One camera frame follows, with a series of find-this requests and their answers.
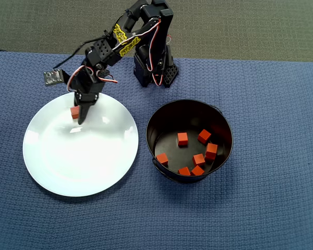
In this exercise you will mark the white round plate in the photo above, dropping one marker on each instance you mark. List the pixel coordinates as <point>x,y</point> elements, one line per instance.
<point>81,161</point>

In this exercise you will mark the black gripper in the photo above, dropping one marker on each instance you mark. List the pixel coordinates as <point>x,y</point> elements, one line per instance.
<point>86,99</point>

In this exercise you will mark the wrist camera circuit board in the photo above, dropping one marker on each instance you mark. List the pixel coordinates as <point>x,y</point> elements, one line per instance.
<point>53,77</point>

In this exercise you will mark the red cube with black mark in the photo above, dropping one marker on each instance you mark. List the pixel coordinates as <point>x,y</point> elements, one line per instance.
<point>204,136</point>

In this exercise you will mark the blue woven table cloth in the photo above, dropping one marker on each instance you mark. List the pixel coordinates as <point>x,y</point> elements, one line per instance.
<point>250,208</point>

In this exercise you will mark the black metal bucket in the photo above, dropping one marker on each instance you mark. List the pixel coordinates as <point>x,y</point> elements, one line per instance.
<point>172,125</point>

